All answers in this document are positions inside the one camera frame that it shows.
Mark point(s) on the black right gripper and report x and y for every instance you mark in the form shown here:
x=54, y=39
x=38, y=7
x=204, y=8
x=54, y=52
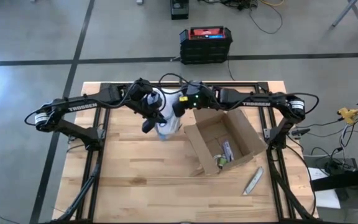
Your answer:
x=197, y=96

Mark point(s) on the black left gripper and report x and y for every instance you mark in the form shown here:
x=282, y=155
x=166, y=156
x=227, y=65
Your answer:
x=151, y=115

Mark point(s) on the white mesh blue-zipper bag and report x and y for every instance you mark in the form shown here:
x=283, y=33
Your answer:
x=168, y=130

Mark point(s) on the brown cardboard box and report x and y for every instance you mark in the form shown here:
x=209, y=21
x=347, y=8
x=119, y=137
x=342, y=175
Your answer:
x=244, y=133

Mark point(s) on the silver utility knife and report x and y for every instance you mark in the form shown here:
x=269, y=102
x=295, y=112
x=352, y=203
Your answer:
x=253, y=181

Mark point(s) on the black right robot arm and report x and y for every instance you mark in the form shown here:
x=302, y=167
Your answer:
x=253, y=102

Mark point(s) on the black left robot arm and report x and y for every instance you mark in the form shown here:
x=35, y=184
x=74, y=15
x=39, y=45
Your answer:
x=79, y=104

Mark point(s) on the yellow tag on gripper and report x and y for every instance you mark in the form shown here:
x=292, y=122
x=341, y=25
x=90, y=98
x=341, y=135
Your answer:
x=183, y=99

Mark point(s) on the red black toolbox stack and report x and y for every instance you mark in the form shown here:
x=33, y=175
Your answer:
x=205, y=49

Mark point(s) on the small black floor case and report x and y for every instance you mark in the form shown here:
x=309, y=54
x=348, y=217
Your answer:
x=179, y=11

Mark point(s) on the yellow plug connector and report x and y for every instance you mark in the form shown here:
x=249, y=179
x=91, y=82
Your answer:
x=348, y=115

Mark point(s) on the white paper sheet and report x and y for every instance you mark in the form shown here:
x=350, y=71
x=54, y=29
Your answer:
x=328, y=199

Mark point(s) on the grey table leg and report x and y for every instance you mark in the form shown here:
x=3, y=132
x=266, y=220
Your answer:
x=343, y=13

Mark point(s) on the black flat bar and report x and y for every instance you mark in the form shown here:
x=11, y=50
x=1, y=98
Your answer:
x=346, y=179

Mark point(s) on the black aluminium table frame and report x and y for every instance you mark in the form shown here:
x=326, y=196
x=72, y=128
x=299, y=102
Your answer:
x=182, y=219

